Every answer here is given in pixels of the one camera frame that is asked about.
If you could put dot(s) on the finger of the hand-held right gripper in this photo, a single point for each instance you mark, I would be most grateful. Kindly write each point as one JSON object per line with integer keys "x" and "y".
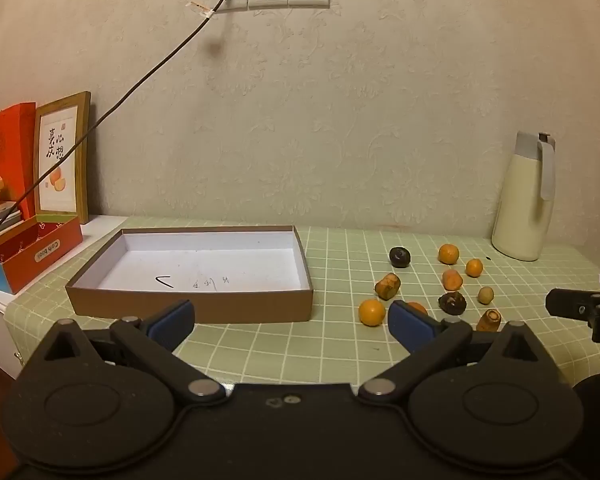
{"x": 572, "y": 303}

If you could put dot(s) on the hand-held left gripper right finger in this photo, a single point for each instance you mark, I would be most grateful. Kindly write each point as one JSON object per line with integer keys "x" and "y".
{"x": 405, "y": 321}

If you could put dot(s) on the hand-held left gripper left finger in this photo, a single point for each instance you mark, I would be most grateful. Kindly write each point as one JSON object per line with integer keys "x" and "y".
{"x": 172, "y": 322}

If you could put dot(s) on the mandarin orange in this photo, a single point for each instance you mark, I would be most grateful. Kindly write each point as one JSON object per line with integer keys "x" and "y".
{"x": 448, "y": 254}
{"x": 474, "y": 267}
{"x": 371, "y": 312}
{"x": 420, "y": 307}

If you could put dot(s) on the brown cylindrical chunk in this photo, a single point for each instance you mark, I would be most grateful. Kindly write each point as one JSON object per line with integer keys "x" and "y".
{"x": 489, "y": 320}
{"x": 387, "y": 286}

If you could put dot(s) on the dark brown wrinkled ball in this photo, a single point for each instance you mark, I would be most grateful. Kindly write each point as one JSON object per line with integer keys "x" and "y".
{"x": 452, "y": 303}

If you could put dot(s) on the orange carrot piece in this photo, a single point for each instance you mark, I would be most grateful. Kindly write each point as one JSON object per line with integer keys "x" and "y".
{"x": 452, "y": 279}

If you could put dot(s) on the dark mangosteen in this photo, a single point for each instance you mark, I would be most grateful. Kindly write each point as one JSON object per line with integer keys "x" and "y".
{"x": 399, "y": 257}

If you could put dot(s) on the shallow brown cardboard box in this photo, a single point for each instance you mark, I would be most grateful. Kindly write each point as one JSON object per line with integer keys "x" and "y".
{"x": 205, "y": 265}

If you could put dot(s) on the pale round longan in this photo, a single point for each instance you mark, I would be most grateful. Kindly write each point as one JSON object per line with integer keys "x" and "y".
{"x": 485, "y": 295}

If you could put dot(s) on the green checked tablecloth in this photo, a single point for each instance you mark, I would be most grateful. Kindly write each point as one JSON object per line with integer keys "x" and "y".
{"x": 340, "y": 260}

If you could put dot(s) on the cream thermos jug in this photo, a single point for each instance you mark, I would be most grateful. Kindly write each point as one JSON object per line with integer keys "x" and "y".
{"x": 520, "y": 200}

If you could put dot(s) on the red open box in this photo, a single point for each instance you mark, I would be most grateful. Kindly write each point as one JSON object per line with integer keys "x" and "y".
{"x": 40, "y": 247}

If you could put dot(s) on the stack of grey books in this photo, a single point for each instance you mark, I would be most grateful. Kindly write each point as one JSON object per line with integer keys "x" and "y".
{"x": 0, "y": 217}

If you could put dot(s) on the wooden picture frame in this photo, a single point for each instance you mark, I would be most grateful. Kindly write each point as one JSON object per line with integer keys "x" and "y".
{"x": 82, "y": 135}

